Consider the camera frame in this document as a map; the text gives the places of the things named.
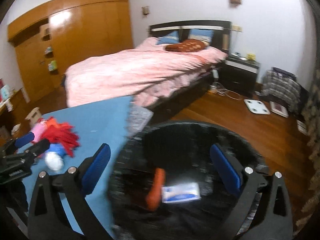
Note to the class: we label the brown dotted pillow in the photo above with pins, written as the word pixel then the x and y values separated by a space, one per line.
pixel 187 46

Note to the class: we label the right blue pillow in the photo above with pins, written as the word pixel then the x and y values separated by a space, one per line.
pixel 204 35

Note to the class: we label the white blue tissue box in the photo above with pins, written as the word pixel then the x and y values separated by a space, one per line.
pixel 180 193

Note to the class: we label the blue plastic bag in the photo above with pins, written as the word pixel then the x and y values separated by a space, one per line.
pixel 57 149

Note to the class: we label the wooden wardrobe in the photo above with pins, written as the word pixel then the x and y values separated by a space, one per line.
pixel 59 33

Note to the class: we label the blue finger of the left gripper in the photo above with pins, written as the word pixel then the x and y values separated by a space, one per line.
pixel 27 138
pixel 39 147

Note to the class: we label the left blue pillow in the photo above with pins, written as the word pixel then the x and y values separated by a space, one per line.
pixel 171 38

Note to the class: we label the yellow plush toy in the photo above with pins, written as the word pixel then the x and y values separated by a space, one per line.
pixel 251 57

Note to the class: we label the pink face mask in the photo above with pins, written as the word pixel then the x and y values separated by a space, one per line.
pixel 38 130

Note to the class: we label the dark patterned curtain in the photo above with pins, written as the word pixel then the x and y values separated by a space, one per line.
pixel 309 226

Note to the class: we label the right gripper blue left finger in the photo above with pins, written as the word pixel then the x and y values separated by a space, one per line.
pixel 58 209

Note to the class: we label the wooden side desk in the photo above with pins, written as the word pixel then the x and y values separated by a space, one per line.
pixel 16 115

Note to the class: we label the red fabric pile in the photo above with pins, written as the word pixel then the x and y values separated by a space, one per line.
pixel 61 133

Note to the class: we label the blue pillow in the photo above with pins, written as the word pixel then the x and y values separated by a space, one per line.
pixel 204 35
pixel 171 38

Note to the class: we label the white tissue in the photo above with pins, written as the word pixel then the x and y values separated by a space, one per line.
pixel 54 161

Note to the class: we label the black lined trash bin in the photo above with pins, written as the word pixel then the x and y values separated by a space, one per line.
pixel 181 149

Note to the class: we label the left wall lamp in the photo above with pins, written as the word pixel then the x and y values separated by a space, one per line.
pixel 145 10

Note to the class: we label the bed with pink duvet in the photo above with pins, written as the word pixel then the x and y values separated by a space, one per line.
pixel 152 76

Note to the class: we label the black nightstand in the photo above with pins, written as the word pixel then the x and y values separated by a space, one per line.
pixel 239 75

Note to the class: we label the white bathroom scale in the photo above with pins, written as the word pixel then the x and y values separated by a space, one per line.
pixel 256 107

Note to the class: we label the red framed scale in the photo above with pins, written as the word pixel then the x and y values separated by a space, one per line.
pixel 279 109

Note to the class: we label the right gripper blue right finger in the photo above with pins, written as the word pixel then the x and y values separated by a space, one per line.
pixel 262 210

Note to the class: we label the narrow orange foam net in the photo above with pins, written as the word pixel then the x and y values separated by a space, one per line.
pixel 153 199

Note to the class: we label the grey quilted cloth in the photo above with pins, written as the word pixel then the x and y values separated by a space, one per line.
pixel 137 119

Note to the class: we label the plaid cloth pile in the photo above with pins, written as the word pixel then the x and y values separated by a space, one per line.
pixel 282 86

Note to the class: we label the blue table cloth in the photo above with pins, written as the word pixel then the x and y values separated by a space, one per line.
pixel 97 123

